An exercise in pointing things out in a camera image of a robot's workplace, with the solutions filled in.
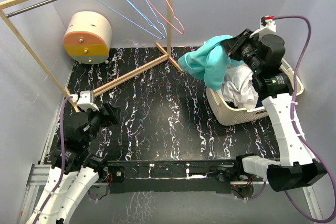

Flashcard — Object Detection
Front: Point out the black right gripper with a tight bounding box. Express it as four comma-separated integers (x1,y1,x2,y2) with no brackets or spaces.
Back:
221,29,263,73

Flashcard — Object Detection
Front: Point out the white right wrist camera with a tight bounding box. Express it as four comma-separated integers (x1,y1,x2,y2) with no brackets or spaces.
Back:
249,16,276,39

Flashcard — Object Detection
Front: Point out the cream plastic laundry basket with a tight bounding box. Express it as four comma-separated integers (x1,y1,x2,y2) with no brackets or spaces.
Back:
206,59,304,126

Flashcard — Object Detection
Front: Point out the pink wire hanger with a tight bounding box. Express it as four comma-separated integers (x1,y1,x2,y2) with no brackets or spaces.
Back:
135,0,185,35

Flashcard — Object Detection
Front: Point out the cream round drawer cabinet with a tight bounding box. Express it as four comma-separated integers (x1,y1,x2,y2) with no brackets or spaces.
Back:
63,11,112,65

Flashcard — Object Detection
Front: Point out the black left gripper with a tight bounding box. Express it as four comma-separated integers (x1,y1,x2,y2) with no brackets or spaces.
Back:
81,101,121,146

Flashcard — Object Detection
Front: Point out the blue hanger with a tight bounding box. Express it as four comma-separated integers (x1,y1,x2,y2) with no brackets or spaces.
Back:
125,0,167,40
89,0,163,40

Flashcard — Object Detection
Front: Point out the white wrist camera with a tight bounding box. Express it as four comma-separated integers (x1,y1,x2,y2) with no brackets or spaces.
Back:
70,91,99,111
249,16,276,39

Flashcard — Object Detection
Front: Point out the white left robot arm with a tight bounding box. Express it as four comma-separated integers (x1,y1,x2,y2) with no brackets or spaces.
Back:
27,103,121,223

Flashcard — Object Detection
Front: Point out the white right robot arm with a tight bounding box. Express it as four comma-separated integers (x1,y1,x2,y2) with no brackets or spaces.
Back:
221,29,327,192

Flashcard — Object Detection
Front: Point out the aluminium base frame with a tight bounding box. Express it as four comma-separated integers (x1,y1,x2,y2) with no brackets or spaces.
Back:
20,160,312,223

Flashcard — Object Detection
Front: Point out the teal t shirt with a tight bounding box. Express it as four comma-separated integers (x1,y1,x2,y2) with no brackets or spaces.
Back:
177,35,244,90

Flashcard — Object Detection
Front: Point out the wooden clothes rack frame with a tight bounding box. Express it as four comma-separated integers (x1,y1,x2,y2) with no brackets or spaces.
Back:
0,0,185,114

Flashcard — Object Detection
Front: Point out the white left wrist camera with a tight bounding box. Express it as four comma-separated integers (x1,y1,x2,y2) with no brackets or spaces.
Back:
70,91,99,111

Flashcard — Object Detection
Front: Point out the white t shirt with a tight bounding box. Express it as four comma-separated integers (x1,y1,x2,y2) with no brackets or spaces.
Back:
221,65,259,110

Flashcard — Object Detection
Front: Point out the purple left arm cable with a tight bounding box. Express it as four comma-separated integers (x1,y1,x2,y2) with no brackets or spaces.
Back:
31,96,74,219

